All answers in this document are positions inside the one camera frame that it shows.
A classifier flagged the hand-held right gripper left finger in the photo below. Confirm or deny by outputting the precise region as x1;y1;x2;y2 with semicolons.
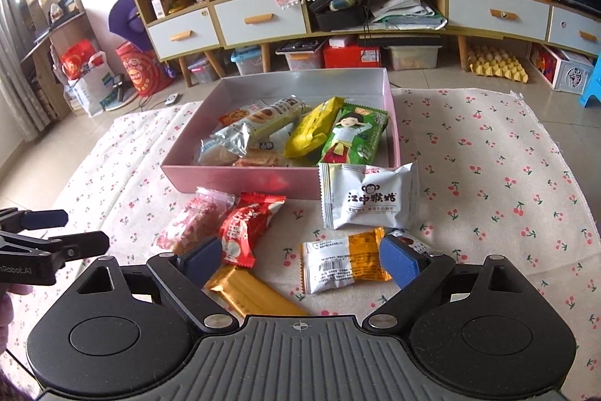
80;236;238;332

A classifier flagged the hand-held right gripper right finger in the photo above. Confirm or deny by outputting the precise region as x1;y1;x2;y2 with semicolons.
366;234;529;330

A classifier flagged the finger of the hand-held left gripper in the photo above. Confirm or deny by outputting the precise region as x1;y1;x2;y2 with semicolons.
0;207;69;231
0;231;110;264

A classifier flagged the blue white snack packet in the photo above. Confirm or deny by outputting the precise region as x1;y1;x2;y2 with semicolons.
387;228;432;258

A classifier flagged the pink clear nougat packet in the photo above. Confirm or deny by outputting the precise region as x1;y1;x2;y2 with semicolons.
156;186;236;255

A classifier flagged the red snack packet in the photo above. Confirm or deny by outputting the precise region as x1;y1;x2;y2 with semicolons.
218;192;288;269

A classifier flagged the orange white barcode snack packet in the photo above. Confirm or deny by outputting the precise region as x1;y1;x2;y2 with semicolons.
300;227;393;295

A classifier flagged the gold bar snack packet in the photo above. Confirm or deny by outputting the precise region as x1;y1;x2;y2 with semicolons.
203;265;311;317

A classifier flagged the white square snack packet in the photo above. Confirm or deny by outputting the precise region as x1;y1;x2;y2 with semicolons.
318;161;420;231

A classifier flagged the pink cardboard box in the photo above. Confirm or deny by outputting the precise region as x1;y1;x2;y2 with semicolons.
160;68;401;202

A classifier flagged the orange clear wafer packet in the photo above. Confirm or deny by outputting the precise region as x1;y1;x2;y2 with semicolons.
234;147;285;168

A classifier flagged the green snack packet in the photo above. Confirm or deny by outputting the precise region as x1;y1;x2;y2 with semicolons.
318;103;390;167

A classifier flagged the orange white long snack packet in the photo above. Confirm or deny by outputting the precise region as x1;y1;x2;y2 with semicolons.
220;103;266;126

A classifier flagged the yellow foil snack packet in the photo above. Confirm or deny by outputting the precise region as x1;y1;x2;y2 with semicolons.
283;97;347;158

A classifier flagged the silver cookie packet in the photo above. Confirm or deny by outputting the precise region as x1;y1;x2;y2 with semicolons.
202;97;313;157

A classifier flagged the person's left hand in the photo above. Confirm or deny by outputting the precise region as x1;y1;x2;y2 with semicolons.
0;283;29;355

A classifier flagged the cherry print tablecloth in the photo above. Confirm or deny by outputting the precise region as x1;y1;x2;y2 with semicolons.
9;87;601;383

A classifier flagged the white shopping bag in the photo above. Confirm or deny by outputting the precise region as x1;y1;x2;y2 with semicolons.
66;51;118;117

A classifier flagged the red gift bag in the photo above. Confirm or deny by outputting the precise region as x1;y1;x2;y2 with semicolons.
59;39;97;80

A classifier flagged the grey curtain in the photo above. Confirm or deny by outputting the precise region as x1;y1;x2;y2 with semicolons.
0;0;29;176

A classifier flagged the red round print bag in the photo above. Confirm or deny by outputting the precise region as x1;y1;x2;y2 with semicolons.
116;39;174;97

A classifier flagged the wooden bookshelf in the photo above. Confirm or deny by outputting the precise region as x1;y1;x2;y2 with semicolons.
21;0;95;115

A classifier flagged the clear storage bin blue lid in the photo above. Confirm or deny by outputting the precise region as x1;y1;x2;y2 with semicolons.
231;46;264;76

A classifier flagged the red storage box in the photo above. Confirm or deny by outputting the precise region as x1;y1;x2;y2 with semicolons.
324;37;382;69

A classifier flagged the purple hat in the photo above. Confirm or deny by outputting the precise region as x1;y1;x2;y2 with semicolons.
108;0;156;49

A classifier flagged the yellow egg tray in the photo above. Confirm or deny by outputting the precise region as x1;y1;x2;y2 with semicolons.
470;44;529;82

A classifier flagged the clear storage bin dark lid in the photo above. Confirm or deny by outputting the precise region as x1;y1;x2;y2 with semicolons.
275;40;326;71

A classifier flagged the white red carton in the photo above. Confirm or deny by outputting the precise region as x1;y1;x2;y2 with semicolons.
530;44;595;89

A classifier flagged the pile of folded papers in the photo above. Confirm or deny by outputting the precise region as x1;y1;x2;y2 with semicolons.
371;0;447;28

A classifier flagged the black storage box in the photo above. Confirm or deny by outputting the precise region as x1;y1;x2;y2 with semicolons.
310;0;369;30

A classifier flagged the blue plastic stool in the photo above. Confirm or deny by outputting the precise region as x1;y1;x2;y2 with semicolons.
577;53;601;108

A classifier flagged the white drawer orange handle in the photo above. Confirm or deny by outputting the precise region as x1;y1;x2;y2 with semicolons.
547;6;601;56
446;0;550;40
146;9;221;61
213;0;306;47

